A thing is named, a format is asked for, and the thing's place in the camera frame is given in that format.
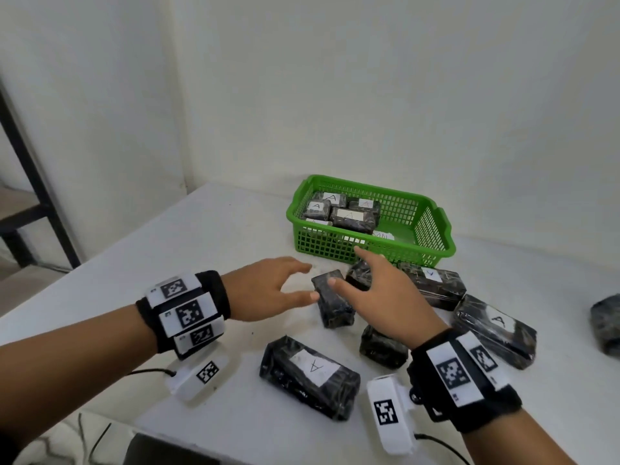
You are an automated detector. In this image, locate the person's left hand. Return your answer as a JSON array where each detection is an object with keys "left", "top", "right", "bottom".
[{"left": 220, "top": 256, "right": 322, "bottom": 324}]

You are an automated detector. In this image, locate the person's right hand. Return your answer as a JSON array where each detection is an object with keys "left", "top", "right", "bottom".
[{"left": 328, "top": 245, "right": 449, "bottom": 353}]

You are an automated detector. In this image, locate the green plastic basket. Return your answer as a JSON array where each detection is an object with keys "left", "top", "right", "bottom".
[{"left": 285, "top": 174, "right": 457, "bottom": 269}]

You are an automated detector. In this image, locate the large black packet labelled B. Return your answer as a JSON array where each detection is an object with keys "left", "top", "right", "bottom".
[{"left": 589, "top": 293, "right": 620, "bottom": 358}]

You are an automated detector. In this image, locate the person's right forearm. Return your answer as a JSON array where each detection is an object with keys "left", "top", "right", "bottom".
[{"left": 464, "top": 406, "right": 577, "bottom": 465}]

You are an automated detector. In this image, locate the person's left forearm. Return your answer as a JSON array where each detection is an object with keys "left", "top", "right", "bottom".
[{"left": 0, "top": 304, "right": 158, "bottom": 444}]

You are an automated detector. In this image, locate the black wristband with marker tags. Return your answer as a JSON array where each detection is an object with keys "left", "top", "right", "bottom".
[
  {"left": 135, "top": 271, "right": 232, "bottom": 362},
  {"left": 406, "top": 327, "right": 523, "bottom": 435}
]

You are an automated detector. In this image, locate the black cable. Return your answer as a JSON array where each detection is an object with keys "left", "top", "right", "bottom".
[
  {"left": 123, "top": 367, "right": 178, "bottom": 379},
  {"left": 414, "top": 433, "right": 473, "bottom": 465}
]

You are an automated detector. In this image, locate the dark wooden frame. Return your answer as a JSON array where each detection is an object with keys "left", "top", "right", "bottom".
[{"left": 0, "top": 77, "right": 82, "bottom": 273}]

